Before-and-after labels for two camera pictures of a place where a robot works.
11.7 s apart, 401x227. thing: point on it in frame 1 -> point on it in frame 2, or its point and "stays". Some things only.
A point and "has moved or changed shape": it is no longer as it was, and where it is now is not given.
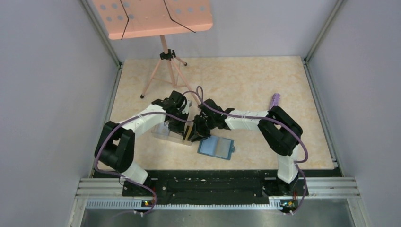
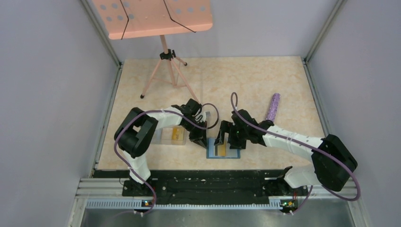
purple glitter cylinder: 275,100 stays
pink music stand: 130,19 stays
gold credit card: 188,128 has moved or changed shape
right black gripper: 197,133 -> 226,126
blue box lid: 216,146 has moved or changed shape
